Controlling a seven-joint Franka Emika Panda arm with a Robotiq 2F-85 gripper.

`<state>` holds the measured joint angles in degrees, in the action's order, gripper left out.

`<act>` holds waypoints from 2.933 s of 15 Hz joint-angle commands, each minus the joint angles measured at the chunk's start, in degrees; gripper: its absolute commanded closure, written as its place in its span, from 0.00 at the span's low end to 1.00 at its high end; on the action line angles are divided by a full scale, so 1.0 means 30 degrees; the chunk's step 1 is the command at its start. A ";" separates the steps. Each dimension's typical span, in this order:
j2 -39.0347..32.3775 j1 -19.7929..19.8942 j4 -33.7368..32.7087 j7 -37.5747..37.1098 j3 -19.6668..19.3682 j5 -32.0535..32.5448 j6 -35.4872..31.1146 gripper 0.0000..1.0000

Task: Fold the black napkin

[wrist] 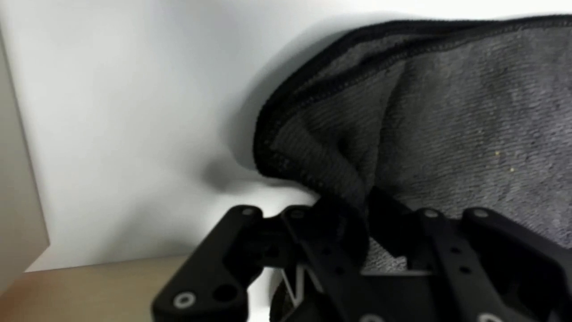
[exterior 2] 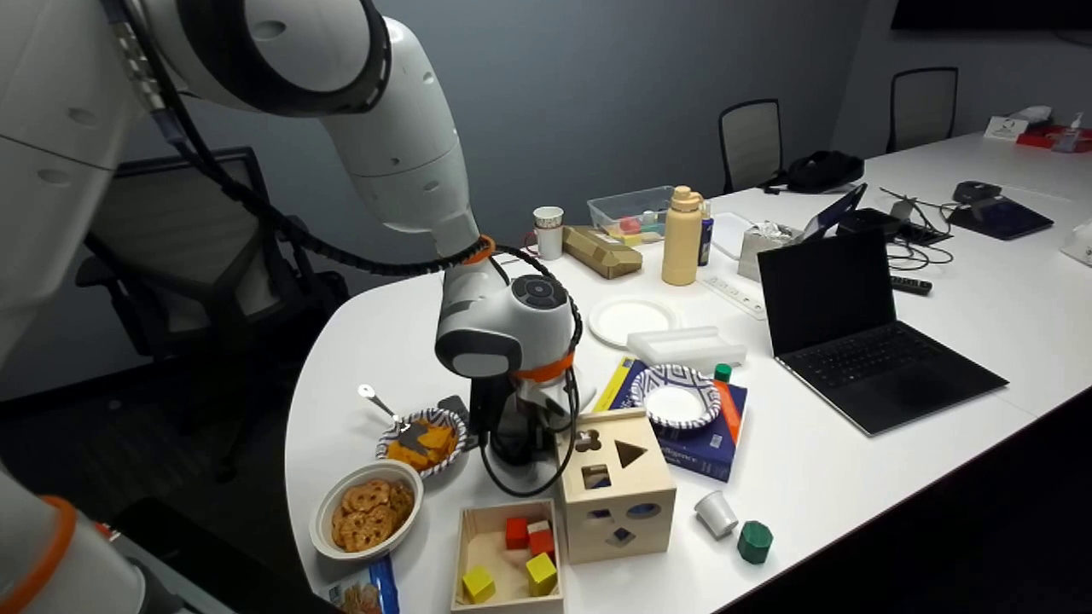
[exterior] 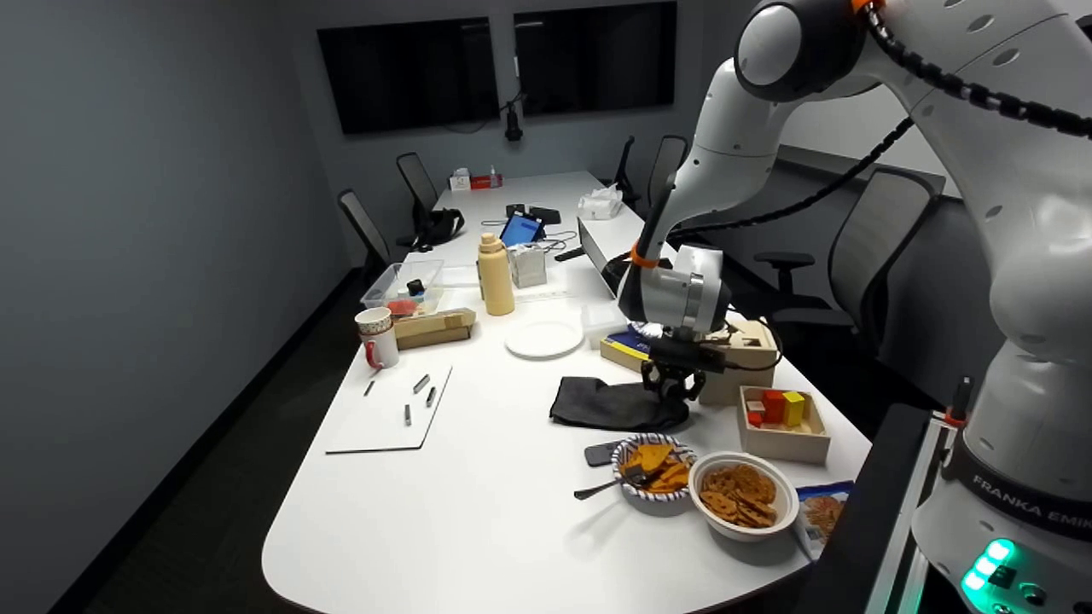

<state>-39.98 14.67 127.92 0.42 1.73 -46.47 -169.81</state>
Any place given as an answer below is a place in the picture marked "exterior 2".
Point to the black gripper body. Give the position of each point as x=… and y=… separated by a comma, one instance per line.
x=516, y=411

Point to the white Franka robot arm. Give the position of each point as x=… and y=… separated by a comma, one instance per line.
x=378, y=124

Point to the natural wooden block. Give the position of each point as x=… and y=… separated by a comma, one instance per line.
x=542, y=525

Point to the red wooden block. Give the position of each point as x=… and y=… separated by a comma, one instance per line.
x=516, y=533
x=545, y=545

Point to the wooden shape sorter cube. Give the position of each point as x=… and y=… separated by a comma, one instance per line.
x=620, y=498

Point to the orange food pieces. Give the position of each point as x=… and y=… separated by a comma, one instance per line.
x=423, y=444

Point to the shallow wooden tray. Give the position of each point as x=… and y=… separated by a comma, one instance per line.
x=497, y=556

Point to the patterned paper plate with food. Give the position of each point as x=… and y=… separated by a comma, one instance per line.
x=393, y=437

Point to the yellow wooden block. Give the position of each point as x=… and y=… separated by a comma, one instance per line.
x=478, y=585
x=542, y=574

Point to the empty patterned paper plate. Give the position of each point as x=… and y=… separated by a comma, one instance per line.
x=673, y=402

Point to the white plate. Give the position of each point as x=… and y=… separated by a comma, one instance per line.
x=627, y=322

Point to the pretzel crackers pile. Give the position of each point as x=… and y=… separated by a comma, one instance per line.
x=370, y=514

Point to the blue book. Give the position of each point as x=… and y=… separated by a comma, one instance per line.
x=701, y=447

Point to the flat white box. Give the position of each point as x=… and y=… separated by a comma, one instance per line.
x=684, y=345

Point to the white paper cup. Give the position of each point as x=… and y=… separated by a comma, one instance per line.
x=546, y=234

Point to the small green block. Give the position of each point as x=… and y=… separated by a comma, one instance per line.
x=720, y=374

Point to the blue snack package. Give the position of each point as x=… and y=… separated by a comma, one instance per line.
x=362, y=593

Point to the white round bowl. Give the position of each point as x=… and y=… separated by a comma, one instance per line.
x=324, y=533

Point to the green wooden cylinder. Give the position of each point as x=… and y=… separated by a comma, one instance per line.
x=757, y=545

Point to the clear plastic container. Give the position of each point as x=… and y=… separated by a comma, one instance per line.
x=627, y=209

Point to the tan plastic bottle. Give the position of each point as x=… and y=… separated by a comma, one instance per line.
x=684, y=239

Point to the white tissue box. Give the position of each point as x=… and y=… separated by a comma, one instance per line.
x=757, y=249

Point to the black laptop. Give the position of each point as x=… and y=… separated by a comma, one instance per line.
x=840, y=308

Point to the grey mesh office chair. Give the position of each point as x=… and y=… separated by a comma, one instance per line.
x=924, y=108
x=753, y=141

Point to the black tablet on stand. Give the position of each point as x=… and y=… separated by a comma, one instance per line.
x=836, y=213

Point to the black office chair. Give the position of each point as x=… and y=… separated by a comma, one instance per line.
x=171, y=249

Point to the black bag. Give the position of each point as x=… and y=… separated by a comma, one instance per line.
x=822, y=173

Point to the small black remote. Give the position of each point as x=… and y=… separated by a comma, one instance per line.
x=908, y=283

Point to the dark mouse pad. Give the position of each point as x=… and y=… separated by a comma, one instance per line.
x=1002, y=221

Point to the red package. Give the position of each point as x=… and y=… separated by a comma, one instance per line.
x=1051, y=138

